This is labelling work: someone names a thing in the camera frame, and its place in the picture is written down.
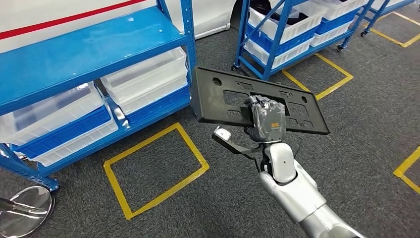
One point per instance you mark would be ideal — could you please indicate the blue metal shelving rack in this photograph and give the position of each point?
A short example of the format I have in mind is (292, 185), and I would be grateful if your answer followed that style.
(82, 56)
(369, 25)
(269, 67)

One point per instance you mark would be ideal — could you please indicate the chrome stanchion with round base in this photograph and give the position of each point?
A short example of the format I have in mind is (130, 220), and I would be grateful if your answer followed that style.
(23, 213)

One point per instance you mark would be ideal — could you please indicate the long red barrier belt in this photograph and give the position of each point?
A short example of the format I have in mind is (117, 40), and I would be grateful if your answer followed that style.
(65, 20)

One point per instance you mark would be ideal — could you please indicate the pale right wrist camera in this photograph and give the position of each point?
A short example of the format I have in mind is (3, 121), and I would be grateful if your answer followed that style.
(223, 134)

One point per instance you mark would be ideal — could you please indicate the black plastic mounting plate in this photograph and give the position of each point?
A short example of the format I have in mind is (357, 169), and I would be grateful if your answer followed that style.
(210, 105)

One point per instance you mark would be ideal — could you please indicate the white car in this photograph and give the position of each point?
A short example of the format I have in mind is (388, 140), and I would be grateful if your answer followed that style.
(203, 13)

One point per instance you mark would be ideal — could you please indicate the black curved plastic part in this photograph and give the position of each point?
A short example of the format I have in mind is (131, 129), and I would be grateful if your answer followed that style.
(288, 18)

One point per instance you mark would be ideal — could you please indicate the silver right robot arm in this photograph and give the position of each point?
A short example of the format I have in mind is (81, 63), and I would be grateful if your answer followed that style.
(295, 197)

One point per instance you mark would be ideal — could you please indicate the yellow floor tape square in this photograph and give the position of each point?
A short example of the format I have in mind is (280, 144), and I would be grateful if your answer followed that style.
(193, 146)

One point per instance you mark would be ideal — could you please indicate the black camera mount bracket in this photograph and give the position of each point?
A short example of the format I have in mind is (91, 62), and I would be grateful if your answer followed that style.
(239, 149)

